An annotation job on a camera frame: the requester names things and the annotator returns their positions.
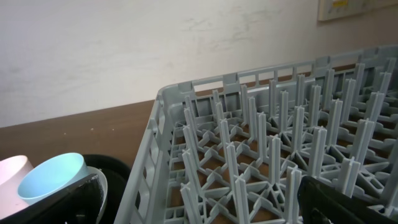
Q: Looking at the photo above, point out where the black round serving tray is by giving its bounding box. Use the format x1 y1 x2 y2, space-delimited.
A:
83 154 131 224

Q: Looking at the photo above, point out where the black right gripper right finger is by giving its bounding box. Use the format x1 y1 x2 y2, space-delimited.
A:
297 176 397 224

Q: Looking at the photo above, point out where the blue cup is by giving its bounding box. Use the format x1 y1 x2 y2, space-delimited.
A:
17 152 90 205

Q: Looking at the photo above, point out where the pink cup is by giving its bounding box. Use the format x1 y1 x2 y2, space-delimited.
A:
0 155 33 219

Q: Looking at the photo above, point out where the light grey plate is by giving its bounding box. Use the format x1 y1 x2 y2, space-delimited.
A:
88 166 108 224

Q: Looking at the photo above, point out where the white wall panel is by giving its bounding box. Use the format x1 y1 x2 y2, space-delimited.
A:
318 0 397 21

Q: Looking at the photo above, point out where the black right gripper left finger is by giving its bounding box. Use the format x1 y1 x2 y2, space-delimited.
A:
1 174 103 224

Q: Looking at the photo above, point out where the grey plastic dishwasher rack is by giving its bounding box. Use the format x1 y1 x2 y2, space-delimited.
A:
115 45 397 223

